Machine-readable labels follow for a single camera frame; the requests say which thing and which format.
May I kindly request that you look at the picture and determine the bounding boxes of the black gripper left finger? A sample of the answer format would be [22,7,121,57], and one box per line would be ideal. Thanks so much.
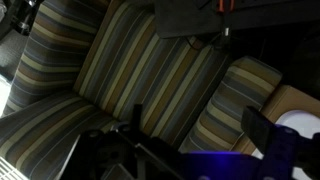
[63,104,183,180]

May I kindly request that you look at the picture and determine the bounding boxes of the orange handled tool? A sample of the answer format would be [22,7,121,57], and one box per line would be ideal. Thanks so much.
[215,0,235,14]

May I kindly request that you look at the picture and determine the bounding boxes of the wooden side table white top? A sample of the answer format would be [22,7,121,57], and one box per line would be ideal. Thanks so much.
[229,84,320,180]

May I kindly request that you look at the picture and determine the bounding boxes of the black metal stand base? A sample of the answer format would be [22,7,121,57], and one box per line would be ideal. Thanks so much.
[0,0,45,37]

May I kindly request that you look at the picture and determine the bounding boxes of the white window blinds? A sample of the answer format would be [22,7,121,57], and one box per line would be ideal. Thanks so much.
[0,155,30,180]

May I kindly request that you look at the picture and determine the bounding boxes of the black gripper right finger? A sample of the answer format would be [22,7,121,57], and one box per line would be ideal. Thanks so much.
[241,105,320,180]

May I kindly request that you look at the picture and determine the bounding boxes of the striped upholstered armchair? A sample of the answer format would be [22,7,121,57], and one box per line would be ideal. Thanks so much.
[0,0,284,180]

